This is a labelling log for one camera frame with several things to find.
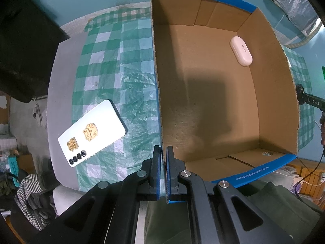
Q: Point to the silver foil cover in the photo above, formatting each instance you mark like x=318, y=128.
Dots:
x=292, y=2

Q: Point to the cardboard box blue tape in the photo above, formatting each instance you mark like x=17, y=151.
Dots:
x=203, y=81

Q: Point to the green white checkered tablecloth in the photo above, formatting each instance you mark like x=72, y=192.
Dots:
x=106, y=63

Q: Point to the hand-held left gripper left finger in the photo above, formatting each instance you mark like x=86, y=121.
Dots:
x=158, y=172

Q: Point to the teal cardboard box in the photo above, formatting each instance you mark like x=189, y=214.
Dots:
x=13, y=170

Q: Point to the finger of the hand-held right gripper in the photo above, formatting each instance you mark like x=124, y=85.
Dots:
x=300, y=94

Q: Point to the white earbud case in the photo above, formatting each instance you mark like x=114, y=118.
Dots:
x=241, y=51

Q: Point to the white slippers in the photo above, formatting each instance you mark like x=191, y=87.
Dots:
x=36, y=114

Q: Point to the striped grey white cloth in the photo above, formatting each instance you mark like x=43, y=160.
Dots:
x=28, y=198

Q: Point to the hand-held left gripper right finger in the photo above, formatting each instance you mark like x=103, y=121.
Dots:
x=168, y=175

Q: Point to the person's right hand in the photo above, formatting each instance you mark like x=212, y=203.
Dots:
x=323, y=129

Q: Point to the orange wooden cabinet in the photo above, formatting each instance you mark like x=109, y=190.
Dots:
x=309, y=192

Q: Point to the black boxy object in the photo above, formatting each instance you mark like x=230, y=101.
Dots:
x=22, y=43

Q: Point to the person's green trousers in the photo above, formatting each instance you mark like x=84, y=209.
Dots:
x=279, y=208

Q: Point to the white smartphone gold stickers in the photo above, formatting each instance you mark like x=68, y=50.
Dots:
x=101, y=122

